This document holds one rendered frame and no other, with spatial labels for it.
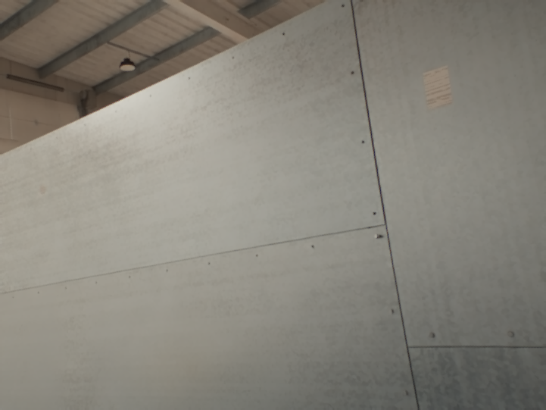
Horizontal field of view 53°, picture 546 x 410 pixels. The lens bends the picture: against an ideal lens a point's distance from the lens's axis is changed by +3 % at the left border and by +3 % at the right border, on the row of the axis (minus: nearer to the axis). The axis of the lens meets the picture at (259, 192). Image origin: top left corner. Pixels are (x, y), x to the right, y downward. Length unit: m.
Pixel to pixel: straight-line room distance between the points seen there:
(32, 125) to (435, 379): 12.22
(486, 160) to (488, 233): 0.14
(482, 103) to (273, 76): 0.52
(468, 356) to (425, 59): 0.60
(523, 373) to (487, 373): 0.06
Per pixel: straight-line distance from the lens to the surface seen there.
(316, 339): 1.30
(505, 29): 1.18
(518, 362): 1.13
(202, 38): 11.75
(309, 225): 1.28
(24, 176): 2.26
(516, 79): 1.14
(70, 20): 11.61
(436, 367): 1.18
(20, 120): 12.90
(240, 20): 10.99
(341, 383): 1.28
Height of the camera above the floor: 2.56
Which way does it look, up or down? 10 degrees up
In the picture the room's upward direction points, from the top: 7 degrees counter-clockwise
